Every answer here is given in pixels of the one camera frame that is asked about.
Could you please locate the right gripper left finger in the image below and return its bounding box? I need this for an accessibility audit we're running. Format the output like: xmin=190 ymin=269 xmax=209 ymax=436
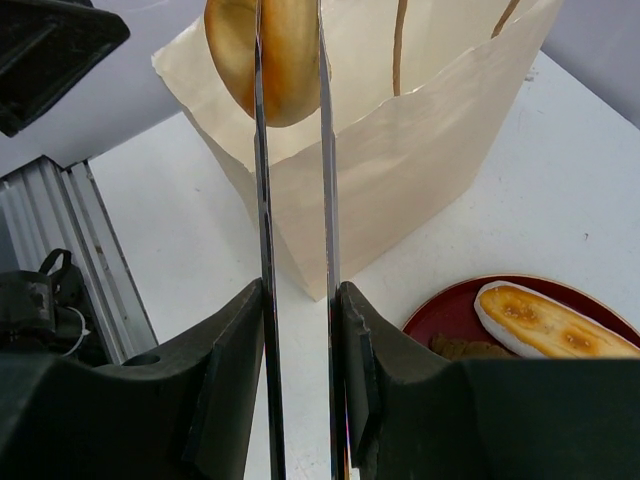
xmin=1 ymin=280 xmax=264 ymax=479

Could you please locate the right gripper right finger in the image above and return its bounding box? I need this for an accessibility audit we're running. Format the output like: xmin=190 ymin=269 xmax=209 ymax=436
xmin=340 ymin=282 xmax=639 ymax=479

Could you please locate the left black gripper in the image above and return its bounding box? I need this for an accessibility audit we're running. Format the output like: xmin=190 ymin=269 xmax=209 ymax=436
xmin=1 ymin=0 xmax=130 ymax=138

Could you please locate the brown chocolate bread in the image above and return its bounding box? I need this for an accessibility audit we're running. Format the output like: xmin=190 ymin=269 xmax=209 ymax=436
xmin=429 ymin=333 xmax=514 ymax=361

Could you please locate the ring donut bread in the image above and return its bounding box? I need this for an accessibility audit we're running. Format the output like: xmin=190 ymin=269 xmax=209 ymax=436
xmin=203 ymin=0 xmax=320 ymax=128

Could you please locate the long white iced bread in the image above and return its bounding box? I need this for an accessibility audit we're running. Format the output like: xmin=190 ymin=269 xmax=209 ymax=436
xmin=473 ymin=281 xmax=639 ymax=359

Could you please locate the cream paper bag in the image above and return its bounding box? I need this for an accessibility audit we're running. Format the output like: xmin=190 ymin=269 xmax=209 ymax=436
xmin=152 ymin=1 xmax=563 ymax=301

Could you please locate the dark red round plate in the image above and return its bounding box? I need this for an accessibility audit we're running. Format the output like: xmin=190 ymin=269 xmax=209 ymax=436
xmin=404 ymin=275 xmax=639 ymax=358

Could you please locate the aluminium frame rail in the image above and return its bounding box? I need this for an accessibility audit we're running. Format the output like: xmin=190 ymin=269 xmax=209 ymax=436
xmin=1 ymin=156 xmax=159 ymax=363

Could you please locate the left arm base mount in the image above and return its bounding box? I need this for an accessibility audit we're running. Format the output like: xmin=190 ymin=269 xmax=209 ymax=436
xmin=1 ymin=249 xmax=110 ymax=367

